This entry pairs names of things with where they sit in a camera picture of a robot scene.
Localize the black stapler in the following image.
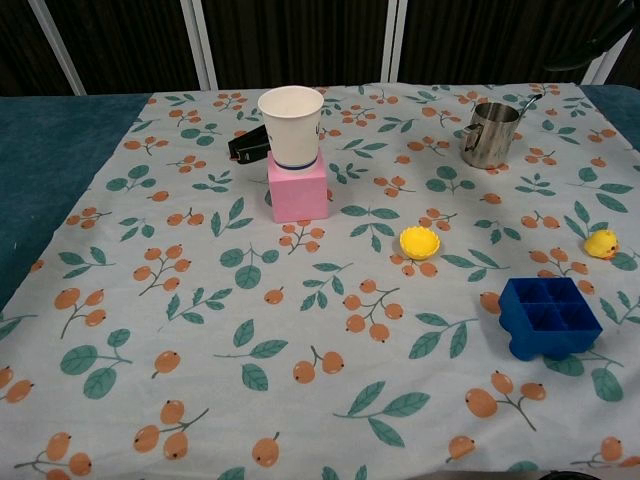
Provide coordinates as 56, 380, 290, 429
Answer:
227, 124, 274, 165

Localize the teal table cover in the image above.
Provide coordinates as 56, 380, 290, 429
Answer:
0, 82, 640, 311

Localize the white paper cup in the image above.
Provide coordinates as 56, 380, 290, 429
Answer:
257, 86, 325, 174

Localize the floral print tablecloth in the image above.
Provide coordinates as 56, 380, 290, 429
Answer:
0, 81, 640, 480

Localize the stainless steel pitcher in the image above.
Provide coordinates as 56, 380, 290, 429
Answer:
460, 92, 544, 169

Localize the blue four-cell tray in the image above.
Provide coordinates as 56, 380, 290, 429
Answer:
498, 277, 602, 361

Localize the pink cube block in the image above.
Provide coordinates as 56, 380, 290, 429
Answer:
267, 152, 330, 224

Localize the white partition frame post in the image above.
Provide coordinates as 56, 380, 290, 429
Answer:
28, 0, 89, 96
381, 0, 410, 84
581, 27, 640, 86
178, 0, 219, 92

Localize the yellow round lid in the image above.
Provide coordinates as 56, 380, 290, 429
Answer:
399, 225, 442, 261

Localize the yellow rubber duck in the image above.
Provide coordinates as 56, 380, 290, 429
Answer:
583, 229, 622, 260

